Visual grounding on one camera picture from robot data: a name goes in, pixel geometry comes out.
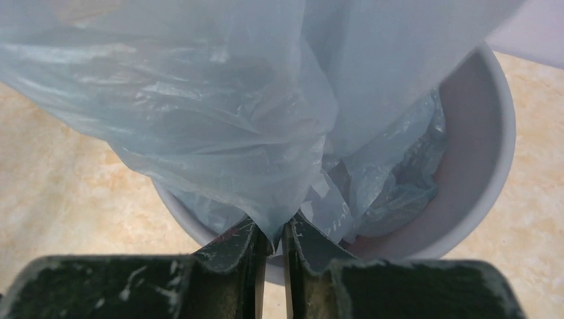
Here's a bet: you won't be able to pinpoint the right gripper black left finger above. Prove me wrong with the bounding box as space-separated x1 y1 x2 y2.
1 218 267 318

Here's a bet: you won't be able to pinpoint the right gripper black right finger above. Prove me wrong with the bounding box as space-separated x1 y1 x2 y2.
282 214 525 318

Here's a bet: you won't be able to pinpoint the blue plastic trash bag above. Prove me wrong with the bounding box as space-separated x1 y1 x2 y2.
1 1 522 241

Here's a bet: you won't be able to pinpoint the grey plastic trash bin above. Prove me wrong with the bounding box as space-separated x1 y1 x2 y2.
152 41 517 287

